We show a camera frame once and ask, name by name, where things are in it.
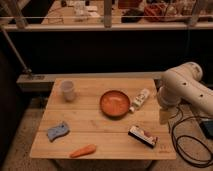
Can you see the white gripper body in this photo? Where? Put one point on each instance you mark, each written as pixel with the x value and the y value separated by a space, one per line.
pixel 164 115

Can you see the black white board eraser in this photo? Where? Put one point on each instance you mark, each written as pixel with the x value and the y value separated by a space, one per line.
pixel 143 136

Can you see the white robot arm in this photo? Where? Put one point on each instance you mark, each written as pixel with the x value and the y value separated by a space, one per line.
pixel 183 82

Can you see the white ceramic cup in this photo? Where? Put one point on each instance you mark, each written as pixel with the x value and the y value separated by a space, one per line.
pixel 67 89

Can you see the white plastic bottle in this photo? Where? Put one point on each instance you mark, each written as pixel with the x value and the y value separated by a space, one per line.
pixel 139 100

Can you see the dark power adapter box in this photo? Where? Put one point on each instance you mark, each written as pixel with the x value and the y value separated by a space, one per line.
pixel 207 128

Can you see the orange plate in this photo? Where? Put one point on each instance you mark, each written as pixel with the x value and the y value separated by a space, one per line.
pixel 114 103

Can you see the wooden table board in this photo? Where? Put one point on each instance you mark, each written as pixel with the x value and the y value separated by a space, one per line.
pixel 88 125

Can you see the orange carrot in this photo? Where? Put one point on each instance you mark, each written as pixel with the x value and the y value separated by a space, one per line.
pixel 91 148

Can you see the blue sponge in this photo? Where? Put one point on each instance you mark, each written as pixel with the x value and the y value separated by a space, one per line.
pixel 58 131

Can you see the grey metal pole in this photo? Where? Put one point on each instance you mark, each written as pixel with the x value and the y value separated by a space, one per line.
pixel 26 69

